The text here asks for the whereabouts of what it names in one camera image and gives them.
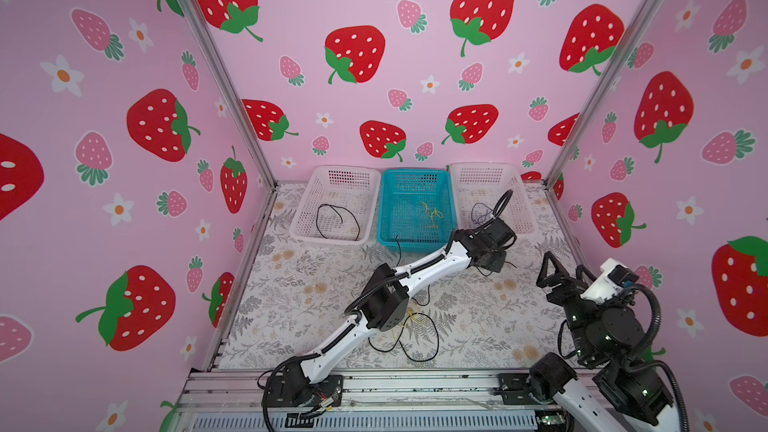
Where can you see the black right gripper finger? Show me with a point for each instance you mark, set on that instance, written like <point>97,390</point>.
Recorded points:
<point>584,277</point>
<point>552,272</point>

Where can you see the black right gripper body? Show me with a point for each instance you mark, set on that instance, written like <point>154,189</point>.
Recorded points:
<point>578,315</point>

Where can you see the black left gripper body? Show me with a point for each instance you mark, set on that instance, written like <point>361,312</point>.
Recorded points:
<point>494,258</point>

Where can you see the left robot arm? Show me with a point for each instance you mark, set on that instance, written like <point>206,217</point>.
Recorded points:
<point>383,304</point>

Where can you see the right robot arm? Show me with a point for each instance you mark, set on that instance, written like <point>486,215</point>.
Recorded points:
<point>607,383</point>

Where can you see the right white plastic basket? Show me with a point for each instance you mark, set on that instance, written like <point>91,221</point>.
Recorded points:
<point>477,187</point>

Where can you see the white plastic basket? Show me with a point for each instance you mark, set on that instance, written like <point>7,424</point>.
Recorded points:
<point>477,187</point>
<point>337,207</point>

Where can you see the teal plastic basket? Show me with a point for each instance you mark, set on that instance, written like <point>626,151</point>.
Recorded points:
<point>416,210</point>

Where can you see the left white plastic basket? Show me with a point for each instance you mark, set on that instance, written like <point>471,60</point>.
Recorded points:
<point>337,207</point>

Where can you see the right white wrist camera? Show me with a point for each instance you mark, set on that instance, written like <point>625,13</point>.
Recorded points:
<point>614,278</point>

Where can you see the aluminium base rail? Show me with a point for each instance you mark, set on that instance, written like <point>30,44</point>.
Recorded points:
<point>393,400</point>

